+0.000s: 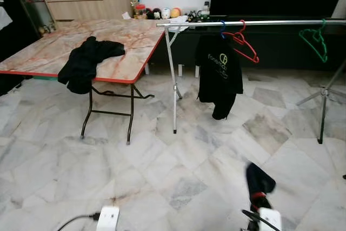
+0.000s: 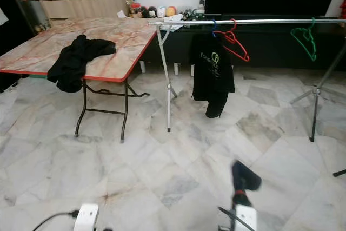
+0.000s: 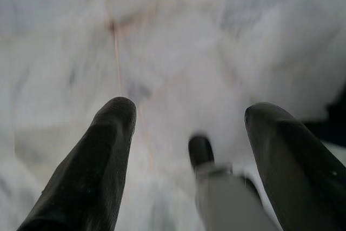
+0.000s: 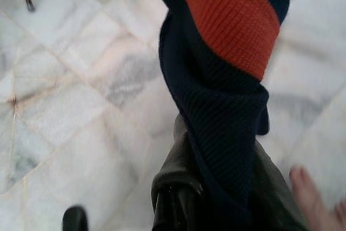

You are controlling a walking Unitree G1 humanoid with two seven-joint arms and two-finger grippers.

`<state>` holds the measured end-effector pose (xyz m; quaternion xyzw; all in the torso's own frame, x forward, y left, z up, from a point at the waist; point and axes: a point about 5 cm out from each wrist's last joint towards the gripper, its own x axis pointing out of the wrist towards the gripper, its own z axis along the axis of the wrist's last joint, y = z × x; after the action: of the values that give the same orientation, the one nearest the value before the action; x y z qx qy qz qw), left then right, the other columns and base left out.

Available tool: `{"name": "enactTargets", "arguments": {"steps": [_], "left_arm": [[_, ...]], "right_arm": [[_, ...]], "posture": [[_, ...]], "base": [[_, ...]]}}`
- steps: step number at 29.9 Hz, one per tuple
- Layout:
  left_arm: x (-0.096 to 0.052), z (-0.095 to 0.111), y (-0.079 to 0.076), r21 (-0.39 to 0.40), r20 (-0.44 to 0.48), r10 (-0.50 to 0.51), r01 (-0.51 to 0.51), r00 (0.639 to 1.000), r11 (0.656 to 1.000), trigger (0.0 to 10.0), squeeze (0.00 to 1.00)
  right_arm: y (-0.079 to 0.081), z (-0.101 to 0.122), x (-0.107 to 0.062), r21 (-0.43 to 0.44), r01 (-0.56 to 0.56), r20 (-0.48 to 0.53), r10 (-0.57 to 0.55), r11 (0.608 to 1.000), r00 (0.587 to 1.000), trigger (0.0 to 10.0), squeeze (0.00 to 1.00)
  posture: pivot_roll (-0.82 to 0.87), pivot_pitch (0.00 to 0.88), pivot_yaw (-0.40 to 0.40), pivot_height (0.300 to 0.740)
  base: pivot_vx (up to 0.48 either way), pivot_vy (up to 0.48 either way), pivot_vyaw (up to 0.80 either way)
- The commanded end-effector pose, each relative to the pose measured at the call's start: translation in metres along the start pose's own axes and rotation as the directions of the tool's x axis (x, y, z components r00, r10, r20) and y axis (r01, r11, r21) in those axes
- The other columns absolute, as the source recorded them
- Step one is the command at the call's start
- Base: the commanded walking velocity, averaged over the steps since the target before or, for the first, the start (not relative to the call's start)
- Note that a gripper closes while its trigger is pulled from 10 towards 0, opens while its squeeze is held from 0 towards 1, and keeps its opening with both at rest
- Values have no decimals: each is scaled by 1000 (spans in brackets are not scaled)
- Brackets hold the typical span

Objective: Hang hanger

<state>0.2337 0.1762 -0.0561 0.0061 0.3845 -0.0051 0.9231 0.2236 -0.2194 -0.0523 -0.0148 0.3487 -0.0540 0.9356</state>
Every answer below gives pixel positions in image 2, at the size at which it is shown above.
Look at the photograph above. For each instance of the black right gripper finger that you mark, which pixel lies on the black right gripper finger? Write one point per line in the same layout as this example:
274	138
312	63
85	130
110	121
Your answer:
252	181
239	176

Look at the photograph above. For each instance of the red plastic clothes hanger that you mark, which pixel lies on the red plastic clothes hanger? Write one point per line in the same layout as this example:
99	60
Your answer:
246	57

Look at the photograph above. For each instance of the green clothes hanger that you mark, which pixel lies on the green clothes hanger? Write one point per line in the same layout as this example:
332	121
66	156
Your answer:
312	57

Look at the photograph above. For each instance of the blue clothes hanger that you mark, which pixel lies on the blue clothes hanger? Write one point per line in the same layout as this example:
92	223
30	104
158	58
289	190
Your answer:
213	26

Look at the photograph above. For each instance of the black metal stand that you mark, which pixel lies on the black metal stand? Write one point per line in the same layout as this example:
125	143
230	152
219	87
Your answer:
339	172

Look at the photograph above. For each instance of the black t-shirt with logo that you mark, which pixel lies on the black t-shirt with logo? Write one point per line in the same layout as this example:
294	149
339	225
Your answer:
211	74

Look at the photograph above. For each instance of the black low tv console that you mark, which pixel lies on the black low tv console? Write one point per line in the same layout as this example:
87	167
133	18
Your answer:
270	47

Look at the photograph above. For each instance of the silver metal clothes rack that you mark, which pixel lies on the silver metal clothes rack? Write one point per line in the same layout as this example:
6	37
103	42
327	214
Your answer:
265	21

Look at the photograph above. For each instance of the marble-pattern folding table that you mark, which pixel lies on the marble-pattern folding table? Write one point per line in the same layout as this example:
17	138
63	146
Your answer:
130	47

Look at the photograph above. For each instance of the stack of white papers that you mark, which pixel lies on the stack of white papers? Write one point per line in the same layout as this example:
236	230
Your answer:
175	18

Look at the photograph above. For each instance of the clear plastic bottle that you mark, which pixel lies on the clear plastic bottle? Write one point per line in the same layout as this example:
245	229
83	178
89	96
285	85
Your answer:
201	8

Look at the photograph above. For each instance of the orange round toy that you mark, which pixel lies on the orange round toy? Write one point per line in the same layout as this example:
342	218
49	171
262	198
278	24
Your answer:
171	11

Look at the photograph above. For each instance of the white round toy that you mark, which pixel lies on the white round toy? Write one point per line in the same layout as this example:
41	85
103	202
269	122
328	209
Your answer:
161	12

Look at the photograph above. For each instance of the black plush toy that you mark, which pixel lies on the black plush toy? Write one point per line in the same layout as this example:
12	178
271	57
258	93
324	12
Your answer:
150	12

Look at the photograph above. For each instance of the red-lidded jar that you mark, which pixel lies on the red-lidded jar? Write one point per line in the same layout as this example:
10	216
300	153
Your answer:
135	10

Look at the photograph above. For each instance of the red laughing buddha statue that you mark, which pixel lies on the red laughing buddha statue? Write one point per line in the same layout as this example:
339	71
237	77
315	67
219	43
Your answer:
343	6

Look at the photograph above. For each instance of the black cloth garment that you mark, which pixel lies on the black cloth garment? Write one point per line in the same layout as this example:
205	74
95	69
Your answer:
75	60

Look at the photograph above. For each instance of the pink tissue pack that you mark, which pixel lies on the pink tissue pack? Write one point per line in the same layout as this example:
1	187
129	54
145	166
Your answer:
122	14

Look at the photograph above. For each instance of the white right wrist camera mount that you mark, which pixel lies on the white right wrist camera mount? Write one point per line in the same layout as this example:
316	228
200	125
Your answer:
246	219

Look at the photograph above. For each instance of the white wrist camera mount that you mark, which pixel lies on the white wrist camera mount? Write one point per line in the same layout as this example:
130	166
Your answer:
246	219
86	217

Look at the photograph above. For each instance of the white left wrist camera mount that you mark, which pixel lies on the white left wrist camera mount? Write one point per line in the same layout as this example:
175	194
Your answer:
86	217

